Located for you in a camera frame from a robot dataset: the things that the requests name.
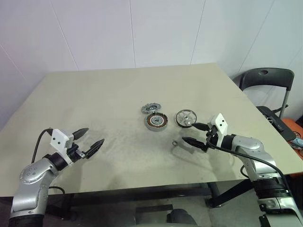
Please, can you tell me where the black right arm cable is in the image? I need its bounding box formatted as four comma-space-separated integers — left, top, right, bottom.
206, 132, 292, 190

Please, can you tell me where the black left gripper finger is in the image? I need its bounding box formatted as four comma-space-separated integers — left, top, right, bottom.
84, 138, 105, 159
72, 127, 90, 140

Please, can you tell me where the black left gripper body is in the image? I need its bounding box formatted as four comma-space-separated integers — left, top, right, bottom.
67, 143, 87, 164

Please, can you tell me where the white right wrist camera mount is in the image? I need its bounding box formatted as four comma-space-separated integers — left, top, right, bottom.
207, 113, 229, 147

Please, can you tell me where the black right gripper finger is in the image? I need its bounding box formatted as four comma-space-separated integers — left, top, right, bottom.
191, 122, 210, 132
181, 136, 208, 152

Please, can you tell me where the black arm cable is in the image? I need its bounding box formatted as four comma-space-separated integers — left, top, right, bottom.
31, 128, 66, 196
206, 132, 292, 190

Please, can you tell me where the black folding chair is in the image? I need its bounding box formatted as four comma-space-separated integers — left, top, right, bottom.
233, 68, 296, 141

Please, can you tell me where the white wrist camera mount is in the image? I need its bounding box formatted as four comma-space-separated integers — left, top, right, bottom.
49, 129, 76, 165
207, 113, 229, 147

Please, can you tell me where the dark rounded shape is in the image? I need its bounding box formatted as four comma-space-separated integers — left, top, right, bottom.
167, 208, 197, 227

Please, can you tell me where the grey motor stator housing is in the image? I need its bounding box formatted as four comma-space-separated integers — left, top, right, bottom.
144, 112, 169, 132

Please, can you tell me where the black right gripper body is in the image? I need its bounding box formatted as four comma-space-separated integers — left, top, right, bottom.
204, 126, 219, 152

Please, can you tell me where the orange case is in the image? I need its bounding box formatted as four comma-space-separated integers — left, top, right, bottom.
283, 117, 303, 142

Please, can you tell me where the black flat bar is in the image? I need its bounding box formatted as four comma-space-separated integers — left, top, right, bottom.
136, 204, 173, 213

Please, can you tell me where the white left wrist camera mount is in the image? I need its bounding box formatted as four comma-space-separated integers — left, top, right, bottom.
49, 129, 76, 165

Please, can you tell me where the black round rotor plate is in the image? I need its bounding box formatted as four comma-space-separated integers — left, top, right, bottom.
175, 109, 197, 129

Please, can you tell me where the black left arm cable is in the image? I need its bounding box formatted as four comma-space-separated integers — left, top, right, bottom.
31, 128, 66, 196

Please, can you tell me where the black table frame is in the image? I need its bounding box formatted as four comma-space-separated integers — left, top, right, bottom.
40, 182, 256, 213

